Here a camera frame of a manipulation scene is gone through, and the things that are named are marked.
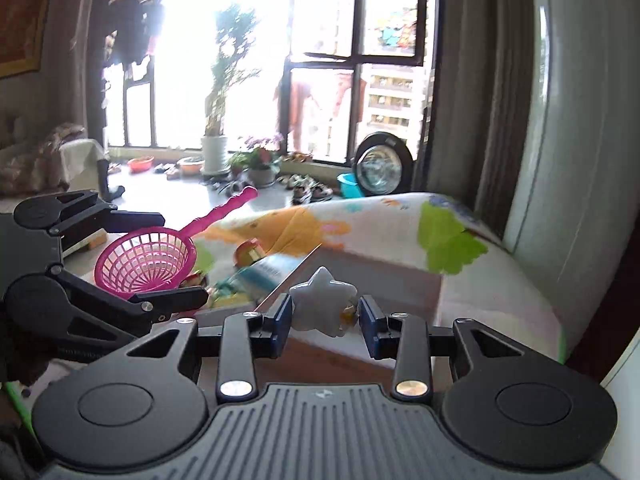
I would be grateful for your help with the grey curtain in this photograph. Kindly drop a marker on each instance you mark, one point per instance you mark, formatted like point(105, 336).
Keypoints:
point(475, 85)

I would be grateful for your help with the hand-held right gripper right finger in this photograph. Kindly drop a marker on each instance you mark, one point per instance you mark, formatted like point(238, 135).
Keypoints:
point(371, 327)

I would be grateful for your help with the black window frame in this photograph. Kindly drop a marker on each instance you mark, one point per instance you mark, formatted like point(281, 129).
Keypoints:
point(357, 60)

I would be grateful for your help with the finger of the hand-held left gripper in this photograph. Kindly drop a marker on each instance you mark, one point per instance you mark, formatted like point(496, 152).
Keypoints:
point(170, 301)
point(135, 221)

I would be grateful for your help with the hanging dark clothes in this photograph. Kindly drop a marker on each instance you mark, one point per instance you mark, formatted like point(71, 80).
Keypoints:
point(130, 35)

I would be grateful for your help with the pile of shoes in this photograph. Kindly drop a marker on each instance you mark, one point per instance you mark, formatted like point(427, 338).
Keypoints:
point(305, 189)

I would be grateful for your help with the framed wall picture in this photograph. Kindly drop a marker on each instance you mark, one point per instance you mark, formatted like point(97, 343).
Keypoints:
point(20, 15)

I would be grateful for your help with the printed cartoon mat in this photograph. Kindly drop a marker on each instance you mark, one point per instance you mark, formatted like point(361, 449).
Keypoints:
point(350, 220)

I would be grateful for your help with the small green potted plant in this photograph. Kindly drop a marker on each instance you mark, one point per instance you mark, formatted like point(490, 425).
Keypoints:
point(238, 162)

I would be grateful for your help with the sofa with blanket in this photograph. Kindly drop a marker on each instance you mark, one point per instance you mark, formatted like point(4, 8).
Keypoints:
point(45, 155)

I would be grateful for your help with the cyan basin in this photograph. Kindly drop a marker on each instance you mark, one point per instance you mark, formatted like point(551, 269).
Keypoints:
point(350, 186)

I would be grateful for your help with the colourful hanging cloth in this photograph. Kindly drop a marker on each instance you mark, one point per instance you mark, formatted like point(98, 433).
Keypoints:
point(397, 32)

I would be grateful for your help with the grey star toy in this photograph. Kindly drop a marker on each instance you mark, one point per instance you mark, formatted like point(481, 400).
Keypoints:
point(320, 300)

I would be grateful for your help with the white appliance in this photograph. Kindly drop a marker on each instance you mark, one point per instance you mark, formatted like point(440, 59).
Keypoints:
point(575, 160)

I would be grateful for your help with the pink basin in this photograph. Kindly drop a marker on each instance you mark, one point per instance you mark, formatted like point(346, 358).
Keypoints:
point(191, 165)

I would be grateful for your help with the hanging orange clothes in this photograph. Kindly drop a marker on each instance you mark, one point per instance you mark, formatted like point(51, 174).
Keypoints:
point(302, 110)

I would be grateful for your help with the pink cardboard box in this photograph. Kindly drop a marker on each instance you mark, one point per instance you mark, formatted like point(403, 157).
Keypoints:
point(375, 285)

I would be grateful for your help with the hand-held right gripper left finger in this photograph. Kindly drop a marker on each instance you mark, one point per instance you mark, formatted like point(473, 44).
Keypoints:
point(279, 325)

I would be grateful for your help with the red basin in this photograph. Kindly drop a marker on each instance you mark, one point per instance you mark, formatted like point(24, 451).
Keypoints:
point(141, 163)

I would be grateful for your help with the red yellow toy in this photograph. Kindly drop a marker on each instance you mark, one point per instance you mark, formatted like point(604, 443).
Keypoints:
point(248, 251)

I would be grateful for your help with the blue white packet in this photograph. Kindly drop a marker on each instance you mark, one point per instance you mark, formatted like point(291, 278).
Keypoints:
point(265, 272)

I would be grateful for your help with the tall plant in white pot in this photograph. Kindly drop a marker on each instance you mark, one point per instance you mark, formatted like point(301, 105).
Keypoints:
point(215, 150)

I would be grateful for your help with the flowering potted plant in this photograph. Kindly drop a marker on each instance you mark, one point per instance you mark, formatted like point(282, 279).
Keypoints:
point(262, 160)

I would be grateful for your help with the pink plastic strainer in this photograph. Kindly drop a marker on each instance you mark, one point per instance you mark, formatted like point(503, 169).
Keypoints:
point(145, 260)

